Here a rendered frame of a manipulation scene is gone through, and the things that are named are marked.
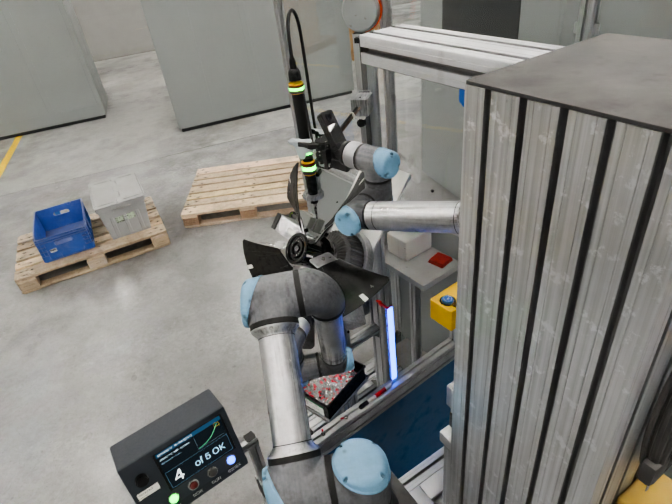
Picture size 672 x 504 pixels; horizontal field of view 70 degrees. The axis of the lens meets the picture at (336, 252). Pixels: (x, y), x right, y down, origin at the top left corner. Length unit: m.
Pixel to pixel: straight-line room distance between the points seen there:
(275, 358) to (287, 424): 0.14
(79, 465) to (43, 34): 6.59
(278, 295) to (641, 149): 0.83
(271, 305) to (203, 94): 6.06
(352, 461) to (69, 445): 2.30
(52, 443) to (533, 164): 3.01
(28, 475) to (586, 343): 2.92
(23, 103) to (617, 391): 8.57
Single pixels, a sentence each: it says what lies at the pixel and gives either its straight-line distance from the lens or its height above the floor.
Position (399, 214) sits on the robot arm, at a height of 1.59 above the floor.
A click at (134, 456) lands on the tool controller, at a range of 1.26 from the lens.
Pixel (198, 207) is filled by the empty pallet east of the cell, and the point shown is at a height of 0.14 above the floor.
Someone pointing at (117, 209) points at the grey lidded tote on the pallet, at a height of 0.41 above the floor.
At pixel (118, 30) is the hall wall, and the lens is 13.58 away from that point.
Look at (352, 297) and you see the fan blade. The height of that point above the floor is 1.17.
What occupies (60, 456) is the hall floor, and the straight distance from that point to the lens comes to 3.16.
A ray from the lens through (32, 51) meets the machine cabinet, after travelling 8.58.
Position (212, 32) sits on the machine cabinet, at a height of 1.16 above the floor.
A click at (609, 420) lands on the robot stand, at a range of 0.64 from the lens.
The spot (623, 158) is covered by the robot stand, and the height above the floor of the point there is 2.00.
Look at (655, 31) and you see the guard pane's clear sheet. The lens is 1.59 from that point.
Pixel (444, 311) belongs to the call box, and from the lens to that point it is 1.69.
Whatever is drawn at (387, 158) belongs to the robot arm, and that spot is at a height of 1.66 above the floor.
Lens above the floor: 2.19
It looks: 34 degrees down
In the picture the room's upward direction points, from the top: 8 degrees counter-clockwise
